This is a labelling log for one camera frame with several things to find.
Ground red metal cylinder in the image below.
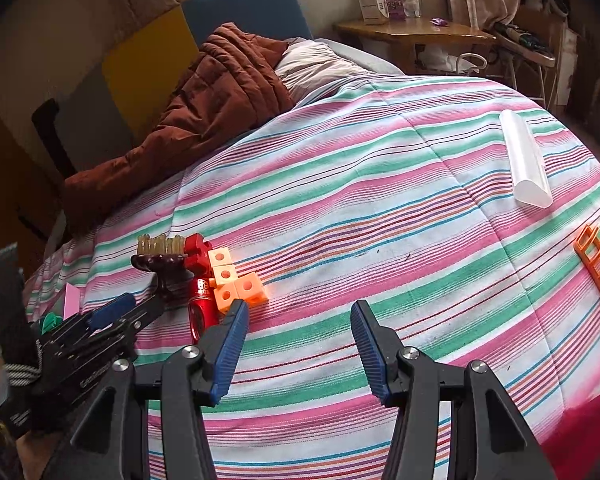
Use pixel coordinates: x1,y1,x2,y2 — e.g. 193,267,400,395
186,277,222,346

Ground cluttered shelf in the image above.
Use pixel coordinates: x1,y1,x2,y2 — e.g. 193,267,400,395
490,0,581,106

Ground red garment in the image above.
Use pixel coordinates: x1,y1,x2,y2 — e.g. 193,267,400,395
540,400,600,480

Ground red building block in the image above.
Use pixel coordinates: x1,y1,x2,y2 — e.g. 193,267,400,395
182,232,213,281

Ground grey white pillow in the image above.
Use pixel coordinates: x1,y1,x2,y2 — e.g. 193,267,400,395
275,40,371,106

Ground green plastic toy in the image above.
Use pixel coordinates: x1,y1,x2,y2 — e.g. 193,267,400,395
40,312,66,337

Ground dark brown bristle brush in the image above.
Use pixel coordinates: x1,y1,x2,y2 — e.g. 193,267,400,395
131,234,196,303

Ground wooden bedside table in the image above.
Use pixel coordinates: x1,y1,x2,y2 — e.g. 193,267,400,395
332,17,498,76

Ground white cable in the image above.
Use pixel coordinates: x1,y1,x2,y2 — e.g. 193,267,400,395
455,52,487,75

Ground person's left forearm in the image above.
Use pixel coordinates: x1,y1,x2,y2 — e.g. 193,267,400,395
10,427,76,480

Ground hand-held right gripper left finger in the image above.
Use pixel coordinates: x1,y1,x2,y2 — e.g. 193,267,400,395
40,299,251,480

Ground orange joined cubes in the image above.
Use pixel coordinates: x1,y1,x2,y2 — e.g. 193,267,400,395
207,247,271,313

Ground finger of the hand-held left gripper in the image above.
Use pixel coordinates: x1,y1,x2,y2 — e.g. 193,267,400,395
122,294,167,335
86,292,137,332

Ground brown quilt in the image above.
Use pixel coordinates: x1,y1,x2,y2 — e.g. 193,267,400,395
62,22,301,231

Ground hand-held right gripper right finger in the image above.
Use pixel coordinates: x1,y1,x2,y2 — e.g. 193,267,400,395
350,300,558,480

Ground clear plastic tube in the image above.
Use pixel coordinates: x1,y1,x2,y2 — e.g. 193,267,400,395
499,109,553,207

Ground grey yellow blue headboard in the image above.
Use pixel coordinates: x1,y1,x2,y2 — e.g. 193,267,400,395
55,0,313,176

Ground striped bedsheet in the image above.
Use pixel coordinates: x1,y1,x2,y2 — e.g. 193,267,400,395
22,74,600,480

